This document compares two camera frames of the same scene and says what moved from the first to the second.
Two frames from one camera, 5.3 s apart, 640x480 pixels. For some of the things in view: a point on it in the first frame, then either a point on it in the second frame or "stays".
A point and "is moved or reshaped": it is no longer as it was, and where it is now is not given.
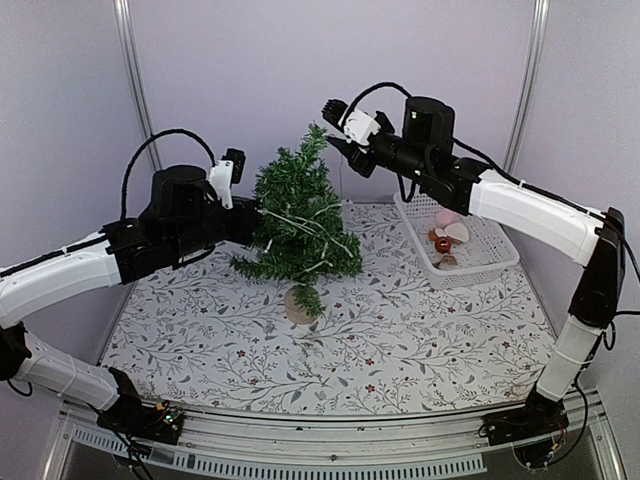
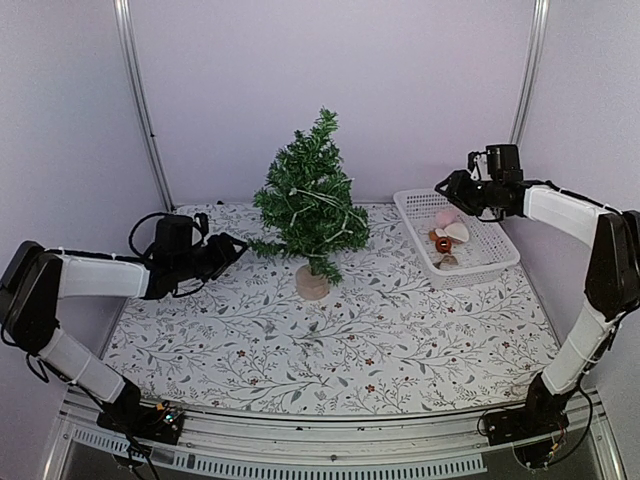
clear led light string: x=307 y=228 to x=326 y=197
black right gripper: x=352 y=151 to x=456 y=191
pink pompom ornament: x=443 y=218 stays
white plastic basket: x=456 y=249 stays
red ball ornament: x=443 y=244 stays
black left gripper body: x=240 y=232 to x=208 y=263
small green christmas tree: x=302 y=242 is moved or reshaped
